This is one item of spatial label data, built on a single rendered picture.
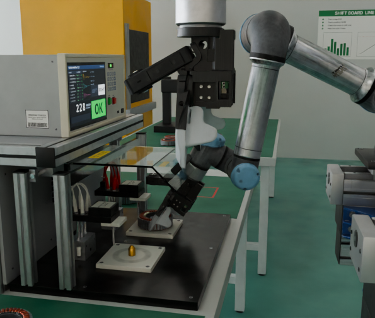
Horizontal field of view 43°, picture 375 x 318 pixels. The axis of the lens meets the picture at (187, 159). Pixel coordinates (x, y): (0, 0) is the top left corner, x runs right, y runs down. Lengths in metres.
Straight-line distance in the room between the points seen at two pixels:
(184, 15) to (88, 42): 4.35
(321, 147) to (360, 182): 5.20
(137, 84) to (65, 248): 0.55
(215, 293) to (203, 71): 0.66
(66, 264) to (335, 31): 5.68
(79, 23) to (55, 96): 3.88
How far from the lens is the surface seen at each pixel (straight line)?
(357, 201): 1.44
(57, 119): 1.24
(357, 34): 6.56
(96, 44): 5.02
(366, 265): 0.96
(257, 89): 1.29
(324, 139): 6.60
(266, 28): 1.31
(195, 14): 0.71
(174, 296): 1.16
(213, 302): 1.18
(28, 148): 1.13
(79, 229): 1.35
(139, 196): 1.53
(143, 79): 0.74
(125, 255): 1.35
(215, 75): 0.70
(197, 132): 0.69
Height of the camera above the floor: 1.31
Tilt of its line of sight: 12 degrees down
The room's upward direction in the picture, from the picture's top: straight up
